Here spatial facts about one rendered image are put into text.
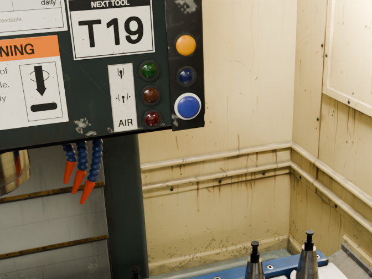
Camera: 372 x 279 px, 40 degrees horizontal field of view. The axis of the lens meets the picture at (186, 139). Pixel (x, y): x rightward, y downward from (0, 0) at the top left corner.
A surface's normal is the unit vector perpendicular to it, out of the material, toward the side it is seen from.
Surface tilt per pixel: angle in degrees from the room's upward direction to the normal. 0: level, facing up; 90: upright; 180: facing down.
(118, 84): 90
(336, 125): 90
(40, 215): 90
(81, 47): 90
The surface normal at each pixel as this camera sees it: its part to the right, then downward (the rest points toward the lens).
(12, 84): 0.29, 0.34
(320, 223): -0.96, 0.14
